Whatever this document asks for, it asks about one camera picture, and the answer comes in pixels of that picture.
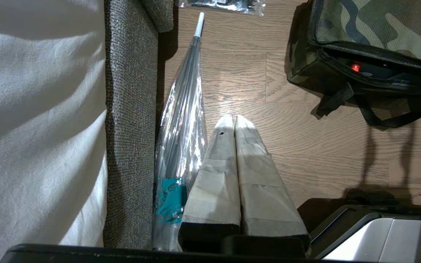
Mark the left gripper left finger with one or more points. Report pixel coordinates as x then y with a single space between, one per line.
214 182

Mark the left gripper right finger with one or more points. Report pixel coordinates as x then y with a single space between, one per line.
265 190

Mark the black case with red button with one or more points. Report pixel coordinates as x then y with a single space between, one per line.
371 69

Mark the camouflage bag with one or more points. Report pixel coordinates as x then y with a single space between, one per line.
371 47

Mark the clear plastic umbrella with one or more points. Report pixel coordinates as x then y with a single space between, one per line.
183 138

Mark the grey fabric sofa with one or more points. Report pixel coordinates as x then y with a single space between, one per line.
132 124

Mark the clear plastic packet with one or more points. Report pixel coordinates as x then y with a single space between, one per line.
225 5

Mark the white cloth sheet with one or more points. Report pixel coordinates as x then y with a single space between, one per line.
40 128

